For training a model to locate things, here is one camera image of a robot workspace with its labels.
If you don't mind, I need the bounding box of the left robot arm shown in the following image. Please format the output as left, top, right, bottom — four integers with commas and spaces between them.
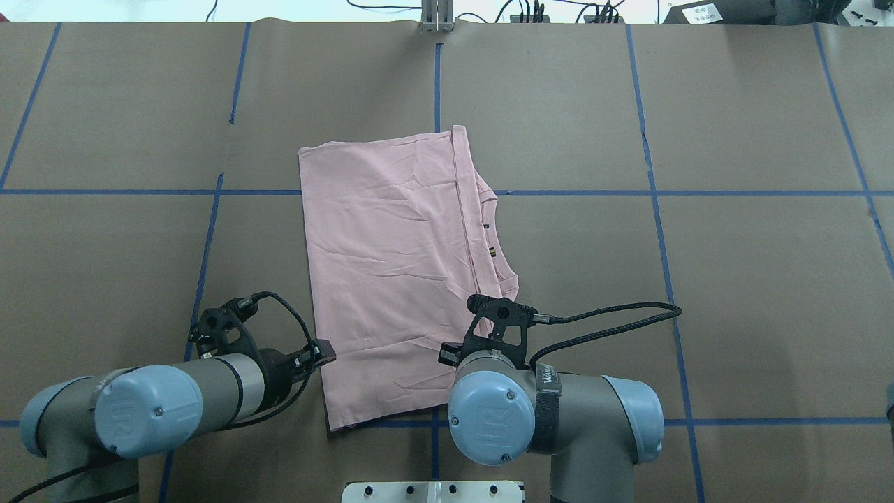
13, 340, 336, 502

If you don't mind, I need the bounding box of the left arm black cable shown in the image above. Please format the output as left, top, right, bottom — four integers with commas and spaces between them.
7, 291, 322, 503

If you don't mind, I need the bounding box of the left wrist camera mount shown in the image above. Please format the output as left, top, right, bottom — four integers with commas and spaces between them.
187, 297, 260, 360

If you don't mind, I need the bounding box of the orange grey USB hub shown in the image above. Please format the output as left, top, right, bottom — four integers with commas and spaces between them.
575, 2, 623, 24

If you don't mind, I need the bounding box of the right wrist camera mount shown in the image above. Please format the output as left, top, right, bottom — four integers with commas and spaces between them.
459, 293, 553, 370

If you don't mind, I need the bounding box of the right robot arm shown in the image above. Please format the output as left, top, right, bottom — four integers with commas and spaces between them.
439, 343, 665, 502

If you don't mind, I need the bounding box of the pink Snoopy t-shirt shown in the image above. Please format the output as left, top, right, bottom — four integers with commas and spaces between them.
298, 125, 518, 432

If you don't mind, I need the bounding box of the black box with label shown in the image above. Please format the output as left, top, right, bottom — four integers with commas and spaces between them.
662, 0, 860, 26

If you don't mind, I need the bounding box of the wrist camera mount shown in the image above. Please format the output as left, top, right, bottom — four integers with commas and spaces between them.
459, 293, 553, 370
187, 297, 260, 360

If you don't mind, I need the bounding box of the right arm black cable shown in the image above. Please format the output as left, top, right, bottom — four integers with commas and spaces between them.
527, 302, 683, 371

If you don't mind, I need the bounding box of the aluminium frame post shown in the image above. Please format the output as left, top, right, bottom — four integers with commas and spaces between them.
420, 0, 455, 33

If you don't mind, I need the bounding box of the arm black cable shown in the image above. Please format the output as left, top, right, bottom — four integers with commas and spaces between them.
527, 302, 683, 371
7, 291, 322, 503

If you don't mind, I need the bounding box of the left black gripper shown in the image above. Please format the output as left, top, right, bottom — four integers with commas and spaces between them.
260, 340, 337, 407

